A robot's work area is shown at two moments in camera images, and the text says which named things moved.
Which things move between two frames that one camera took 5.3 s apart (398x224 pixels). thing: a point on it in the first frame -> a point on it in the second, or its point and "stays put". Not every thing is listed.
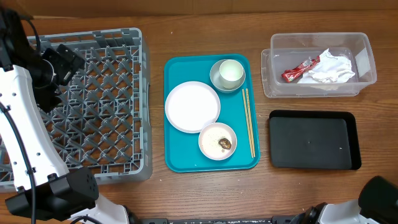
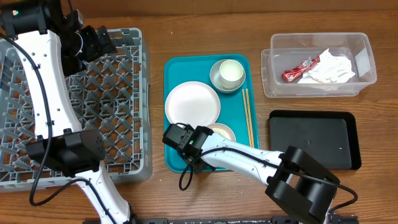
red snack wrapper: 288,75 stays put
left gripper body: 58,70 -> 80,48
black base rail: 288,219 stays put
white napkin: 331,68 stays put
